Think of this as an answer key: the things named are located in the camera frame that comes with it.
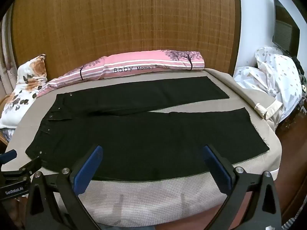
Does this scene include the dark clothes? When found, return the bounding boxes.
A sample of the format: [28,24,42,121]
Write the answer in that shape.
[291,56,307,87]

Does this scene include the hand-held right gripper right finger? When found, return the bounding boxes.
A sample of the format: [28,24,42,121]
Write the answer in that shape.
[201,145,282,230]

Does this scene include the wooden headboard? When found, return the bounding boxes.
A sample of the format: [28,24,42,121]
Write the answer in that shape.
[11,0,240,82]

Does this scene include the black flat television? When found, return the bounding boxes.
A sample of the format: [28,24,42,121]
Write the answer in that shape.
[272,0,301,55]

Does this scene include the black pants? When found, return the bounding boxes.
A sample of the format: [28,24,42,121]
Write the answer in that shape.
[25,76,269,181]

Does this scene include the white spotted duvet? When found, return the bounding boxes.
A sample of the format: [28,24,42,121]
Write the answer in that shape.
[234,47,303,125]

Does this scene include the beige woven bed mat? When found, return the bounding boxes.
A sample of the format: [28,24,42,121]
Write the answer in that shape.
[5,68,282,224]

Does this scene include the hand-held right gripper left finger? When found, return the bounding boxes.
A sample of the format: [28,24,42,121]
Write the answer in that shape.
[25,145,103,230]

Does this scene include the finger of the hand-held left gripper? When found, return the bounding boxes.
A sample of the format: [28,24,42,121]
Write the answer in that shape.
[0,157,42,181]
[0,149,18,166]

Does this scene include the white floral pillow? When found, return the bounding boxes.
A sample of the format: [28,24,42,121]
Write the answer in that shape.
[0,54,48,128]

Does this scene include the patterned curtain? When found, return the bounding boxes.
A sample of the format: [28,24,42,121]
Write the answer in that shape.
[0,17,15,96]

